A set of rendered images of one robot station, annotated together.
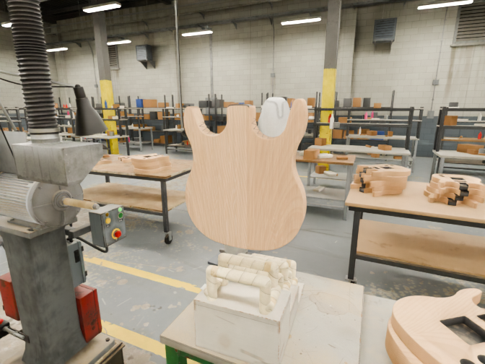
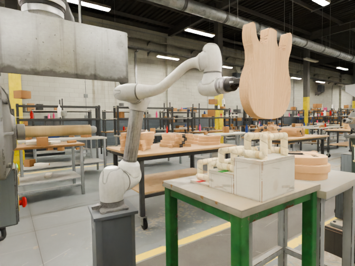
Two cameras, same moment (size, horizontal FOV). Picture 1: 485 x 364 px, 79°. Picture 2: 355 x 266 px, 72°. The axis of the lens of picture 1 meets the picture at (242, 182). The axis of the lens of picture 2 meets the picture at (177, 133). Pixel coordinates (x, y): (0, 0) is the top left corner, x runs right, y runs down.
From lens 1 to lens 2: 1.35 m
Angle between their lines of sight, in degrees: 59
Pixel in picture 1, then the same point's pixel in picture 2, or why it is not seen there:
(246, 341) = (283, 178)
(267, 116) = (216, 53)
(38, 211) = (7, 143)
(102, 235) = (13, 205)
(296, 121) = (289, 43)
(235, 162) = (271, 62)
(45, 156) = (90, 38)
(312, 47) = not seen: outside the picture
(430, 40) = not seen: hidden behind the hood
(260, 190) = (279, 79)
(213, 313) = (271, 166)
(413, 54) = not seen: hidden behind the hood
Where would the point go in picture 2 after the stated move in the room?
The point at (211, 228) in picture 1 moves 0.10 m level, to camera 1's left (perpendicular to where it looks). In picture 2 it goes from (259, 107) to (253, 107)
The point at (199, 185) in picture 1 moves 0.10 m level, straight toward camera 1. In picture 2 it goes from (255, 77) to (281, 75)
